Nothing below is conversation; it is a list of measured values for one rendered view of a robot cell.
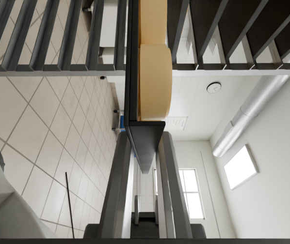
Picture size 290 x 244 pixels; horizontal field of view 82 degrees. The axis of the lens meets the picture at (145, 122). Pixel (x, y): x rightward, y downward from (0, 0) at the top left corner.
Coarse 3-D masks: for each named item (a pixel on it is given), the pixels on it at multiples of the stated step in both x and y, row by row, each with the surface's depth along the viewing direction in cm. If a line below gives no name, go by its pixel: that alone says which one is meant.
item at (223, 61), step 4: (216, 28) 60; (216, 32) 60; (216, 36) 60; (220, 36) 57; (216, 40) 60; (220, 40) 57; (220, 44) 57; (220, 48) 57; (220, 52) 57; (224, 52) 55; (220, 56) 57; (224, 56) 54; (220, 60) 57; (224, 60) 54; (228, 60) 57; (224, 64) 54; (228, 64) 56; (224, 68) 55; (228, 68) 56
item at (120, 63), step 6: (120, 0) 67; (126, 0) 67; (120, 6) 66; (126, 6) 66; (120, 12) 65; (126, 12) 65; (120, 18) 63; (120, 24) 62; (120, 30) 61; (120, 36) 60; (120, 42) 60; (114, 48) 55; (120, 48) 59; (114, 54) 55; (120, 54) 58; (114, 60) 54; (120, 60) 57; (114, 66) 54; (120, 66) 56
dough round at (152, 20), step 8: (144, 0) 11; (152, 0) 11; (160, 0) 11; (144, 8) 11; (152, 8) 11; (160, 8) 11; (144, 16) 11; (152, 16) 11; (160, 16) 11; (144, 24) 11; (152, 24) 11; (160, 24) 11; (144, 32) 12; (152, 32) 12; (160, 32) 12; (144, 40) 12; (152, 40) 12; (160, 40) 12
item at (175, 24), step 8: (168, 0) 57; (176, 0) 43; (184, 0) 36; (168, 8) 57; (176, 8) 43; (184, 8) 37; (168, 16) 57; (176, 16) 43; (184, 16) 39; (168, 24) 57; (176, 24) 43; (168, 32) 57; (176, 32) 43; (176, 40) 46; (176, 48) 48
